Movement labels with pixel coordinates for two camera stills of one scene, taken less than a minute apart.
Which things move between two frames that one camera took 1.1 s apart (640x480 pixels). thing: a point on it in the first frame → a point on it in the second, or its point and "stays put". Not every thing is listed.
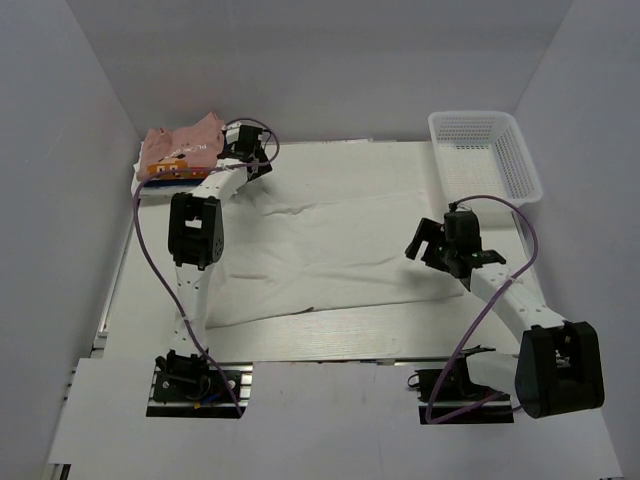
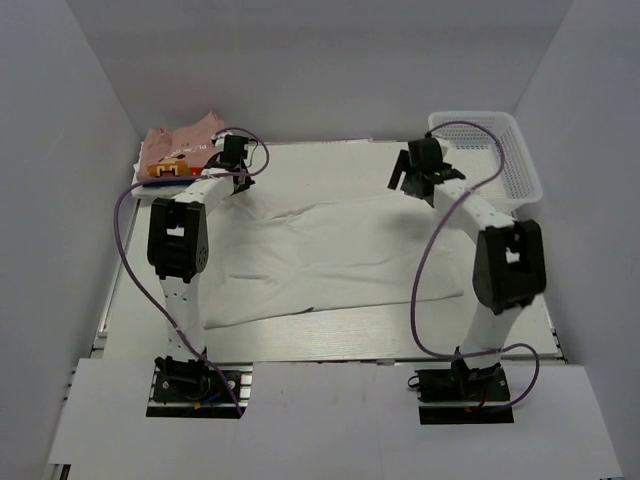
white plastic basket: [482, 153] stays put
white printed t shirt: [281, 253] stays put
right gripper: [432, 232] → [404, 165]
